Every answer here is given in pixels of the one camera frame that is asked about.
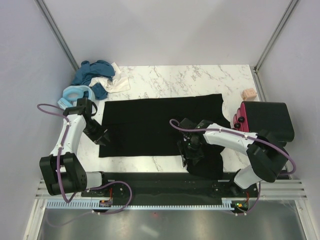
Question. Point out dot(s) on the blue t shirt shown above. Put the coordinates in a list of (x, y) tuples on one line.
[(88, 71)]

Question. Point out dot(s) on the light blue ring toy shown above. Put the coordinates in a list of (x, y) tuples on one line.
[(72, 93)]

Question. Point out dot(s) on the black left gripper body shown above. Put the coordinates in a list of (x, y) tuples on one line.
[(93, 130)]

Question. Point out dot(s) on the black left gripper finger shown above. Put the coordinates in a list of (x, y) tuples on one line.
[(105, 137), (101, 142)]

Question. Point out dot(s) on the white slotted cable duct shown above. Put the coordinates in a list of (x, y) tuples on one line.
[(96, 204)]

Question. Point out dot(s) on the pink foam cube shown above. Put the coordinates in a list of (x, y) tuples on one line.
[(249, 94)]

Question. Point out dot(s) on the black t shirt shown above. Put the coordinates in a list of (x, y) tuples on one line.
[(142, 127)]

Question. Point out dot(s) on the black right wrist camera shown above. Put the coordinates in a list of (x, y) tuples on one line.
[(187, 125)]

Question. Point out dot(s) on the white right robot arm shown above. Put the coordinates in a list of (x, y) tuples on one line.
[(266, 156)]

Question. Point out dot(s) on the white t shirt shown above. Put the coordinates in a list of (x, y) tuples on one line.
[(118, 83)]

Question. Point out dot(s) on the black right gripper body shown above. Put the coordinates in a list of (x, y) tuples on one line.
[(192, 150)]

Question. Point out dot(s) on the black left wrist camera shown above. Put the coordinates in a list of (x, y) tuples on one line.
[(86, 107)]

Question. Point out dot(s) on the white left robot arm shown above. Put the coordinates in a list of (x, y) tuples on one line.
[(62, 170)]

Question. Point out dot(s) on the black and pink drawer box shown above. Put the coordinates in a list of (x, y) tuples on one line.
[(274, 117)]

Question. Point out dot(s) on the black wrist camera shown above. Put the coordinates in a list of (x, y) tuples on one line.
[(86, 107), (187, 125)]

